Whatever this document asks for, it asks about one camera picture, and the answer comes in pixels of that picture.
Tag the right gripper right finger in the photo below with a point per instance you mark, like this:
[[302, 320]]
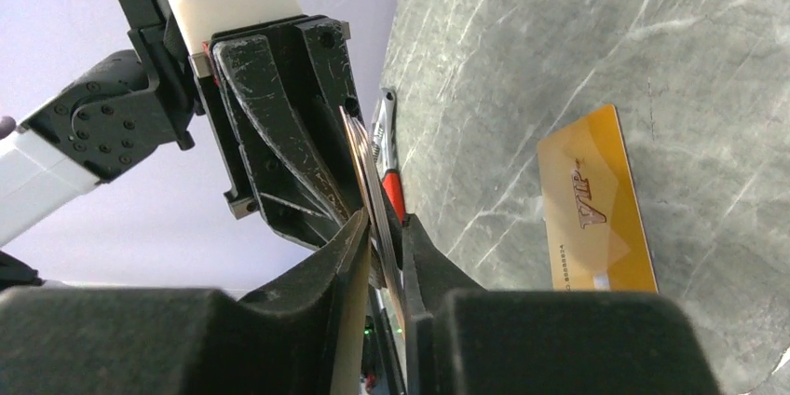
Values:
[[463, 339]]

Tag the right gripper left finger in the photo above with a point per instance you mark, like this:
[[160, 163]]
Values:
[[299, 334]]

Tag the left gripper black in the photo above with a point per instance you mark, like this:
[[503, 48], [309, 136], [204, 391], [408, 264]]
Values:
[[283, 87]]

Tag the stack of silver cards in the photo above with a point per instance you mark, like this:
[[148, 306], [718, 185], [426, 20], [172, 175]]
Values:
[[373, 199]]

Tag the gold VIP card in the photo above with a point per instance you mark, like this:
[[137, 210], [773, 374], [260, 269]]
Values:
[[595, 234]]

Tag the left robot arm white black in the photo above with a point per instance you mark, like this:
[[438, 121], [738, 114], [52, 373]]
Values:
[[108, 121]]

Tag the red handled adjustable wrench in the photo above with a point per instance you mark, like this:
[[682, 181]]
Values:
[[385, 150]]

